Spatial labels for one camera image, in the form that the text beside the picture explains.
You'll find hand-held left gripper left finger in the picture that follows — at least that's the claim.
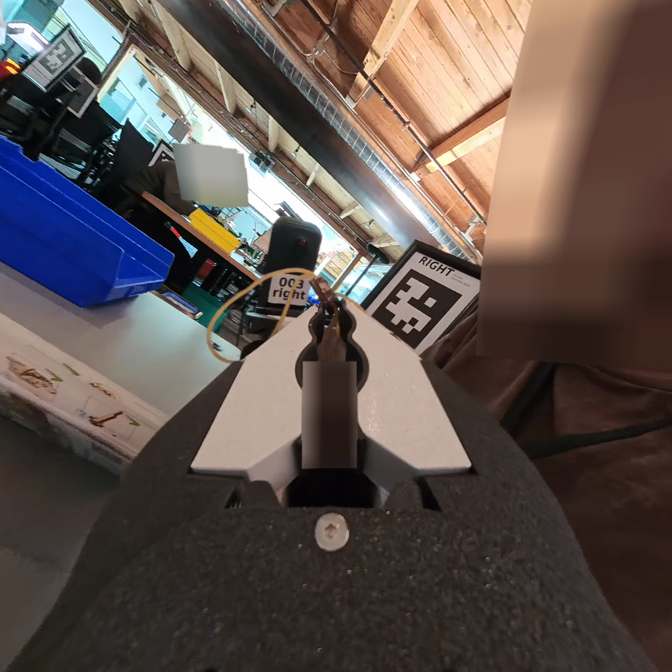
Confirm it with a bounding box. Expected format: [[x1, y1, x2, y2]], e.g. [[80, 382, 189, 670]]
[[190, 309, 320, 507]]

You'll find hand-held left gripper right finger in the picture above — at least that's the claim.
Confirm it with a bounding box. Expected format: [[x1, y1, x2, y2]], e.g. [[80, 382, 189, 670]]
[[336, 306, 471, 507]]

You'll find yellow rubber band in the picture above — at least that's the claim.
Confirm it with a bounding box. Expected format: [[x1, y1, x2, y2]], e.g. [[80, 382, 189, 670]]
[[207, 269, 364, 364]]

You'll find yellow plastic bin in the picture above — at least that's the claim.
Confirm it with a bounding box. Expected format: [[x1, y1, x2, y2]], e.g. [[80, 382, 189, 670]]
[[189, 208, 243, 251]]

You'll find wooden workshop table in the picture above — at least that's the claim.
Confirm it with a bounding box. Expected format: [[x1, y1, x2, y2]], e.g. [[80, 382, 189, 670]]
[[141, 191, 260, 287]]

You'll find green plastic bin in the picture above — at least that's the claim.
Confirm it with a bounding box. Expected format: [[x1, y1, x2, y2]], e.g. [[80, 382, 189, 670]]
[[184, 283, 234, 329]]

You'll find black white marker board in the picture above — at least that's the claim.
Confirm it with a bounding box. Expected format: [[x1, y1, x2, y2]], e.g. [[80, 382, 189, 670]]
[[362, 240, 482, 351], [23, 23, 86, 88]]

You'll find flat wooden-edged tray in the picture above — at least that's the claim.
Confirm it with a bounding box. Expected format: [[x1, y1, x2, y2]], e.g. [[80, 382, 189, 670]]
[[152, 290, 204, 319]]

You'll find illustrated instruction booklet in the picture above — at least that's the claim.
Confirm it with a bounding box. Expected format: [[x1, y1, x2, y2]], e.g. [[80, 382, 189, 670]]
[[0, 314, 170, 476]]

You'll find blue plastic bin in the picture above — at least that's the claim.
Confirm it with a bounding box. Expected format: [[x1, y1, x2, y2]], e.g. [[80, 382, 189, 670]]
[[0, 135, 175, 308]]

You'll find black ceiling duct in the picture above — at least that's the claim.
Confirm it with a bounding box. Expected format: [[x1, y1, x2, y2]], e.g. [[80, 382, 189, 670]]
[[152, 0, 442, 253]]

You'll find black harness strap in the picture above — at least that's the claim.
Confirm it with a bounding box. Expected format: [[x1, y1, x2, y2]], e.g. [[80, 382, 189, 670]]
[[501, 362, 672, 459]]

